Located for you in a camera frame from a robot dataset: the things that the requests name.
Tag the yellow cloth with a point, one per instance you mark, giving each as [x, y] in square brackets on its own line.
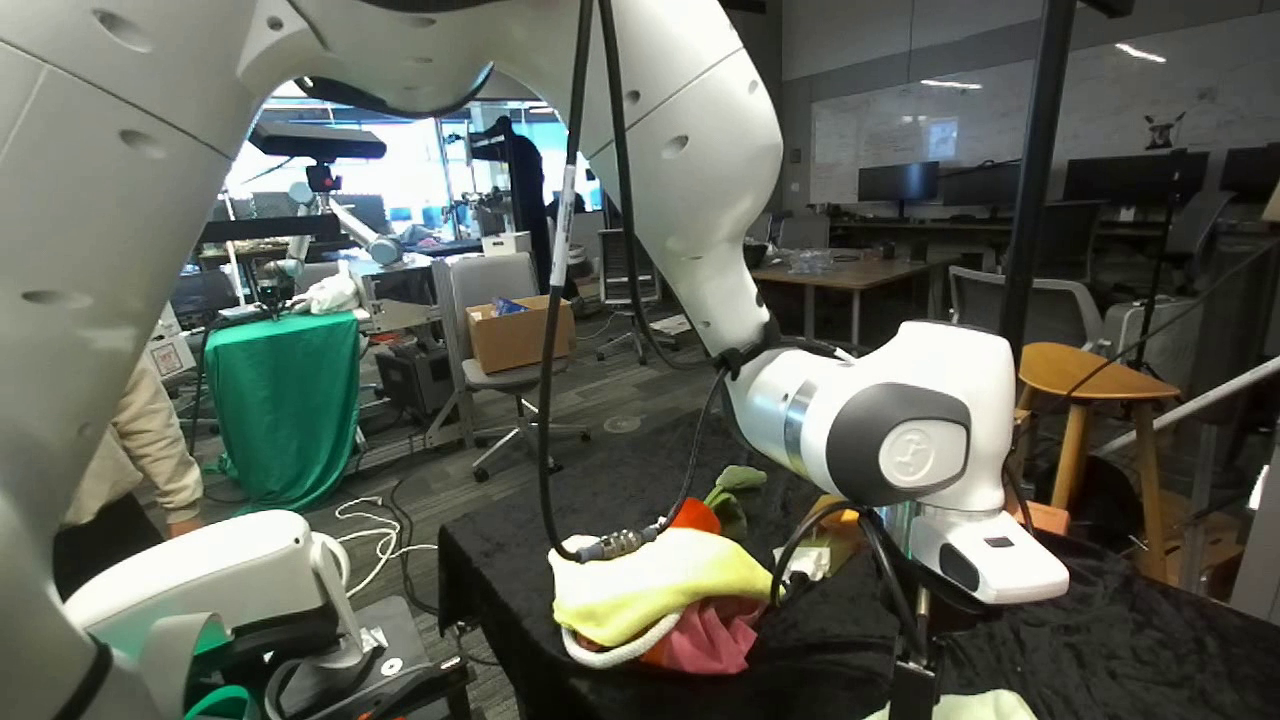
[615, 603]

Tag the pink cloth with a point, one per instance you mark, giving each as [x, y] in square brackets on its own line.
[708, 641]

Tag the white cloth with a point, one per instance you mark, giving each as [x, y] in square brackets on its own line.
[982, 705]

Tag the red plush carrot toy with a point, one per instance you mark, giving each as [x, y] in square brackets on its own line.
[724, 500]

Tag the small cardboard box on chair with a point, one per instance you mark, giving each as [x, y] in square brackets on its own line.
[509, 332]

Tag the office chair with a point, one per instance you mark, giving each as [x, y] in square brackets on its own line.
[476, 279]

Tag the green draped cloth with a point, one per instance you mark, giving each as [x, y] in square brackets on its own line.
[284, 402]

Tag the wooden stool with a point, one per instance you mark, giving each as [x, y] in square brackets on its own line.
[1086, 387]

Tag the black tripod pole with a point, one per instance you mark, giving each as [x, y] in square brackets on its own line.
[1039, 164]

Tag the black table cloth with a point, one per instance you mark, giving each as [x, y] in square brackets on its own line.
[1112, 650]

